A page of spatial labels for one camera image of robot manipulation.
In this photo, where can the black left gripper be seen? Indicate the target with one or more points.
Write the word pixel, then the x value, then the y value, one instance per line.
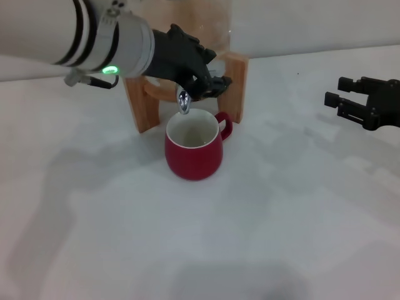
pixel 178 56

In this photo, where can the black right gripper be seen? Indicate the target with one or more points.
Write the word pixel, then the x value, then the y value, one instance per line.
pixel 386 103

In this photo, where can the chrome faucet tap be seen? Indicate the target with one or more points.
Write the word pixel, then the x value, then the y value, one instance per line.
pixel 183 101

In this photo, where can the red ceramic cup white inside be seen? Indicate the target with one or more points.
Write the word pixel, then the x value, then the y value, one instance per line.
pixel 193 156

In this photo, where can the glass water dispenser jar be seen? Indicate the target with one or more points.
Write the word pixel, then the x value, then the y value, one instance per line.
pixel 218 28

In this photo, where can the wooden dispenser stand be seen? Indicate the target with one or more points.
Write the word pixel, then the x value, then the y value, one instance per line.
pixel 140 106

